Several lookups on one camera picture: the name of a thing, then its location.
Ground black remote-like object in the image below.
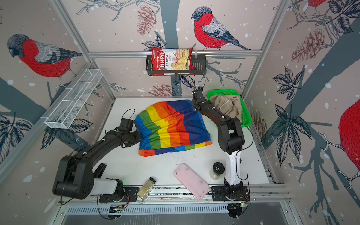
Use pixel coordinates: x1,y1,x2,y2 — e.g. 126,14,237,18
93,163,107,179

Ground spice jar black lid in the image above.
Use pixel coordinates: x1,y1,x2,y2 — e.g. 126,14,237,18
137,177,156,202

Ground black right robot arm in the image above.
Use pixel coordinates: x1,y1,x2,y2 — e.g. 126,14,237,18
192,87,245,185

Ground white wire mesh shelf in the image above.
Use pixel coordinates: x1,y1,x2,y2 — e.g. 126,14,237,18
45,68,103,129

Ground black wall basket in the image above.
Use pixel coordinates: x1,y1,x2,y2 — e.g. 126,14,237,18
145,54,207,76

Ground rainbow striped shorts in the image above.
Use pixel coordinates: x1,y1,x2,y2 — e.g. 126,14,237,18
135,99,212,157

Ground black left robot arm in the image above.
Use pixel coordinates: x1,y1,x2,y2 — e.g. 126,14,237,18
52,127,141,200

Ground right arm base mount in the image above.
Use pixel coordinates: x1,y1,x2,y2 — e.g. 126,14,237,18
210,181,250,202

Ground beige shorts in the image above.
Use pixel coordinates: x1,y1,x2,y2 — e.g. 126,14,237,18
210,95,242,122

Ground pink rectangular case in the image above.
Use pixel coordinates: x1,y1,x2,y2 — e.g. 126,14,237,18
174,164,210,200

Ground red Chuba chips bag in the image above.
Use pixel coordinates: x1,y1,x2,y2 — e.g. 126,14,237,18
151,48,194,76

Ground green plastic basket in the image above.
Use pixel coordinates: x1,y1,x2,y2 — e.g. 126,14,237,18
207,89,252,127

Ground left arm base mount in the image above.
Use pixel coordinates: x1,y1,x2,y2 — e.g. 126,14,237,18
99,187,140,203

